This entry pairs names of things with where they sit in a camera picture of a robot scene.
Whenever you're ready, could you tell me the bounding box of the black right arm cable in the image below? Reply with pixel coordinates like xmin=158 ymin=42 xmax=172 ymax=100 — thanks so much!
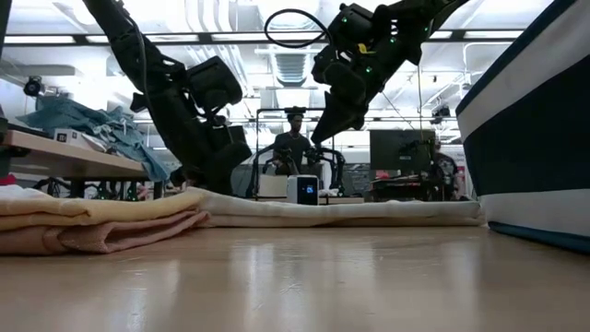
xmin=264 ymin=7 xmax=334 ymax=50

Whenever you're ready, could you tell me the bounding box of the wooden workbench with grey frame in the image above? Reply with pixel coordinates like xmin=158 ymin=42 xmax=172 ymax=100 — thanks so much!
xmin=0 ymin=128 xmax=149 ymax=199

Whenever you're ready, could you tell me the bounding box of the yellow towel with white lines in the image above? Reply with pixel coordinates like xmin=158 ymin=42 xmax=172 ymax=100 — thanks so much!
xmin=0 ymin=184 xmax=207 ymax=232

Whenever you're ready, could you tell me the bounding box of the teal cloth pile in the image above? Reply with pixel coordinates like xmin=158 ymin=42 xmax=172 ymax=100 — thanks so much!
xmin=17 ymin=95 xmax=172 ymax=184

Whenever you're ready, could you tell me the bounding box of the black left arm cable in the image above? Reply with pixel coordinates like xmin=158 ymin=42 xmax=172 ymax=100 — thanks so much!
xmin=122 ymin=8 xmax=153 ymax=101

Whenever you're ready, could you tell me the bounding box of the navy and white fabric basket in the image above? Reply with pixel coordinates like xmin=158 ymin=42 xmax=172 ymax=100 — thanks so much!
xmin=454 ymin=0 xmax=590 ymax=255

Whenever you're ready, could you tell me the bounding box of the white device with blue display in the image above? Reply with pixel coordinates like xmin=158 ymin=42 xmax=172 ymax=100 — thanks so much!
xmin=286 ymin=174 xmax=321 ymax=207

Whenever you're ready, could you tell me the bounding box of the person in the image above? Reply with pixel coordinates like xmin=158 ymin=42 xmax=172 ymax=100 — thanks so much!
xmin=270 ymin=112 xmax=315 ymax=177
xmin=432 ymin=138 xmax=461 ymax=200

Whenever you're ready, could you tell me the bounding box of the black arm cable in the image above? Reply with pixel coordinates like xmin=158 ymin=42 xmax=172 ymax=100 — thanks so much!
xmin=264 ymin=7 xmax=334 ymax=50
xmin=122 ymin=8 xmax=153 ymax=101

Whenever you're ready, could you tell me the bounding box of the white waffle towel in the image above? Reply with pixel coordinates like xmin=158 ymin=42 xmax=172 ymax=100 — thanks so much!
xmin=186 ymin=185 xmax=486 ymax=229

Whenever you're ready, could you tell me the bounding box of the black monitor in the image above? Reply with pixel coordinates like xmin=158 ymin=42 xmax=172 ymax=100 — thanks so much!
xmin=368 ymin=129 xmax=438 ymax=179

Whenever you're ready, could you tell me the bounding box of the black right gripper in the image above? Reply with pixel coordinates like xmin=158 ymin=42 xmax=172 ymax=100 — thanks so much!
xmin=310 ymin=59 xmax=386 ymax=146

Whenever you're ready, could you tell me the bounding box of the small white box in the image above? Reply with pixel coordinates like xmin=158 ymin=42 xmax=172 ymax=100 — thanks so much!
xmin=53 ymin=128 xmax=108 ymax=152

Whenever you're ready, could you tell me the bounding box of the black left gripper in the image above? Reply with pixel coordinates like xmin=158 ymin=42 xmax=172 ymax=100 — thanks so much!
xmin=151 ymin=87 xmax=253 ymax=196

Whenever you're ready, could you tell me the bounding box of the pink towel with white lines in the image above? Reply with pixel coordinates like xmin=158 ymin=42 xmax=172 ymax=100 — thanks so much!
xmin=0 ymin=209 xmax=212 ymax=256

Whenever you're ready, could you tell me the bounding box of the black round lamp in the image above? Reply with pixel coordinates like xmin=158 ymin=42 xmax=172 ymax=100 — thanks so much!
xmin=22 ymin=76 xmax=45 ymax=99

